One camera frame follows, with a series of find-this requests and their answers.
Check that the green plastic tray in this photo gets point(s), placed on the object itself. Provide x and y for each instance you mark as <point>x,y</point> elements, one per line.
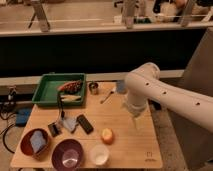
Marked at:
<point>47,90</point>

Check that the purple bowl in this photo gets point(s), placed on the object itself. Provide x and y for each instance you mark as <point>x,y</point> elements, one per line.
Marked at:
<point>67,155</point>

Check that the metal spoon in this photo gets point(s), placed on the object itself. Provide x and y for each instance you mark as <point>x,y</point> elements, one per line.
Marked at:
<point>107,96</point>

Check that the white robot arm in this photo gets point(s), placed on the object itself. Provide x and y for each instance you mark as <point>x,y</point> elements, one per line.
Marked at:
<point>143,83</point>

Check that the white plastic cup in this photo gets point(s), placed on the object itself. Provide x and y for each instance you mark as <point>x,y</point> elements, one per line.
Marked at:
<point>99,155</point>

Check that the black remote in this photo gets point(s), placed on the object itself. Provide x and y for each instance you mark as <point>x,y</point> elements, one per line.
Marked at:
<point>85,124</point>

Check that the brown bowl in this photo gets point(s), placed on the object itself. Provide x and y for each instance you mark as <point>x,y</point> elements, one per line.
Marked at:
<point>26,147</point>

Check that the blue sponge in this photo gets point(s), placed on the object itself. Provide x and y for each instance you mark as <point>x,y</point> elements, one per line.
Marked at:
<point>37,141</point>

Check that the red yellow apple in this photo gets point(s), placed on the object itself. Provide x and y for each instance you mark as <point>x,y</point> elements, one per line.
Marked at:
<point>107,136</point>

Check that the grey blue cloth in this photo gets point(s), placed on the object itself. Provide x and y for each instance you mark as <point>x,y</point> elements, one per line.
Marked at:
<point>70,124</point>

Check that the blue cup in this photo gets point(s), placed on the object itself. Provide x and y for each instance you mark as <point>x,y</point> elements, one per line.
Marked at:
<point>120,87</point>

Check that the red brown toy in tray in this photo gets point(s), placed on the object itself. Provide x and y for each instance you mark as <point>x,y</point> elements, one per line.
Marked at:
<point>70,87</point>

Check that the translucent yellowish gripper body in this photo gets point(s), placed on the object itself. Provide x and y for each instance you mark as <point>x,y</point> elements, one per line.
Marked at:
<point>137,121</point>

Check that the blue box on floor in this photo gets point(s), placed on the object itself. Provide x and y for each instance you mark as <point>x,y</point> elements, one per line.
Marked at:
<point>22,116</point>

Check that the small metal cup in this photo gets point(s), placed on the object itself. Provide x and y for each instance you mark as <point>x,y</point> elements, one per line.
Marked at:
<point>93,87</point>

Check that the small black box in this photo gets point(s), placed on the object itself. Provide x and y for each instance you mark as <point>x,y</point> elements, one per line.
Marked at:
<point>54,130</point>

